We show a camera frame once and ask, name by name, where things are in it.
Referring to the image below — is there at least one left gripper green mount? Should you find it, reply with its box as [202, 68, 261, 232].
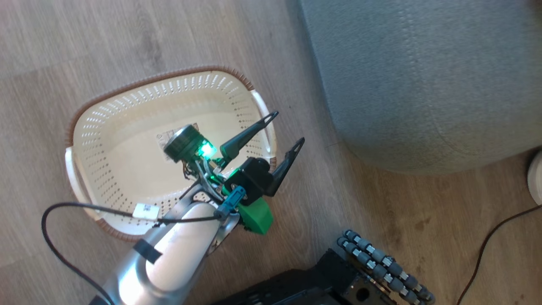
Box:
[163, 111, 306, 236]

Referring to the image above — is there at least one cream perforated laundry basket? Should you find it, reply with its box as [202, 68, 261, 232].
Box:
[64, 65, 278, 243]

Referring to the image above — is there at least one grey roller mecanum wheel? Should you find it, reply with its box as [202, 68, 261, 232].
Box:
[337, 229, 436, 305]

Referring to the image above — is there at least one grey fabric sofa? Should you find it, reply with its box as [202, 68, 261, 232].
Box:
[299, 0, 542, 175]

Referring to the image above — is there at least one white round object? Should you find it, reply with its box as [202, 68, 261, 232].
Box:
[527, 150, 542, 206]

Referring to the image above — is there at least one white left cable label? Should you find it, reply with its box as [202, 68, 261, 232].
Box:
[132, 203, 161, 220]

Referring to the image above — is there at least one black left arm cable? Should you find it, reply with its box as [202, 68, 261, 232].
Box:
[41, 186, 247, 305]

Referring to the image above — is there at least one thin dark floor cable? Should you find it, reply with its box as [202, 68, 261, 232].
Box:
[456, 204, 542, 305]

